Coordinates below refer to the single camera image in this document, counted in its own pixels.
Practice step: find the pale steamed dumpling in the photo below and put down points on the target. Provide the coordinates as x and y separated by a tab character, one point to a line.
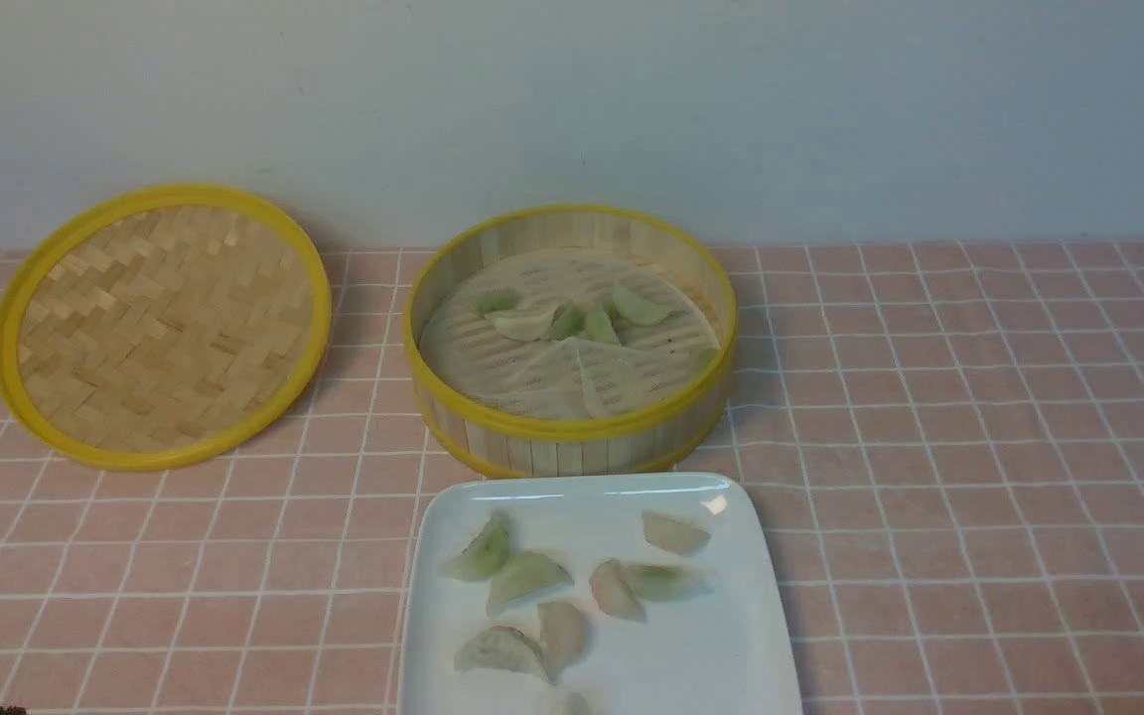
530	325

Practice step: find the pale green dumpling on plate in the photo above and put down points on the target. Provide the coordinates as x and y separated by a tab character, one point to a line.
528	572

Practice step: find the white square plate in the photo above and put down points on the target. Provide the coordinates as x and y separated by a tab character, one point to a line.
724	649

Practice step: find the pinkish dumpling on plate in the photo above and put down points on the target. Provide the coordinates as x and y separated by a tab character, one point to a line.
612	594

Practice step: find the light green dumpling on plate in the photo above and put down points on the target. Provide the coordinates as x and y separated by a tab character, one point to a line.
660	582

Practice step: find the white dumpling on plate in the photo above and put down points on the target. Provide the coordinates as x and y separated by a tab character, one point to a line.
504	649

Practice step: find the dumpling at plate edge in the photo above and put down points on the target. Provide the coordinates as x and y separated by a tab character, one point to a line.
571	703

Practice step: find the yellow rimmed bamboo steamer basket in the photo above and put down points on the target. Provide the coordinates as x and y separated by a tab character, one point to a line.
496	444

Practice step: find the green dumpling in steamer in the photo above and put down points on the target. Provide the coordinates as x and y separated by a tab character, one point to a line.
636	309
599	326
568	321
496	300

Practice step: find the yellow rimmed bamboo steamer lid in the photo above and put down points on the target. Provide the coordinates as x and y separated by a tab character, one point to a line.
163	327

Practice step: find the pink checkered tablecloth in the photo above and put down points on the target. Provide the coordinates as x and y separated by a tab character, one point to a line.
944	442

